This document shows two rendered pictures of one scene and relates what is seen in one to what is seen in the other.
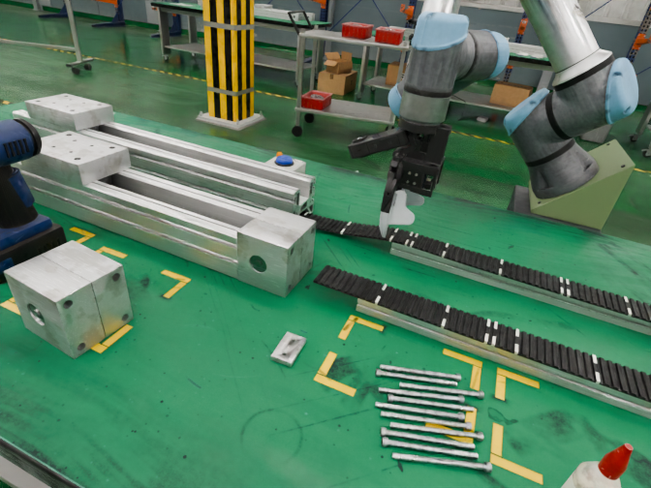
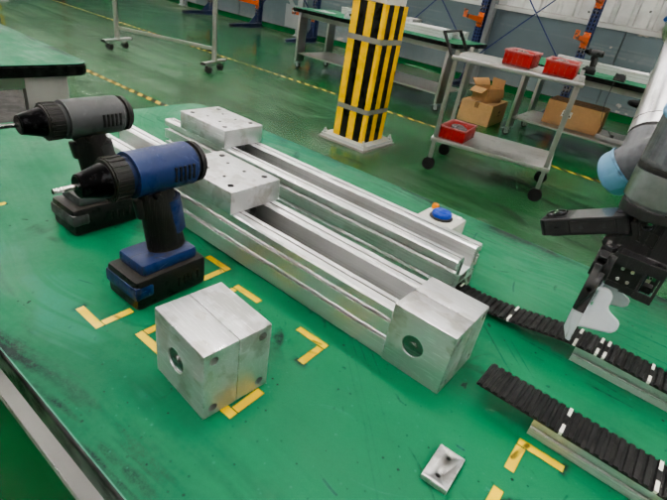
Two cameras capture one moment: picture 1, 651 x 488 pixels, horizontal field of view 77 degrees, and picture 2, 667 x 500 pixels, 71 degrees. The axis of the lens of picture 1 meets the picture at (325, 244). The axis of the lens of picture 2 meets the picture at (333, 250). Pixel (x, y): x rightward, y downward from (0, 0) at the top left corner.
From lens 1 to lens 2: 0.11 m
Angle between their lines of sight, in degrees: 12
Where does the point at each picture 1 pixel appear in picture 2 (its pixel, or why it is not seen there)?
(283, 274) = (442, 367)
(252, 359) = (397, 471)
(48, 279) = (198, 326)
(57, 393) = (184, 459)
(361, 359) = not seen: outside the picture
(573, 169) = not seen: outside the picture
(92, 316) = (230, 376)
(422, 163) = (645, 260)
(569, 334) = not seen: outside the picture
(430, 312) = (636, 465)
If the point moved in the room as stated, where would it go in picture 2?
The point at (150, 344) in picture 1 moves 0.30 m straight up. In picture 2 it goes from (282, 420) to (317, 177)
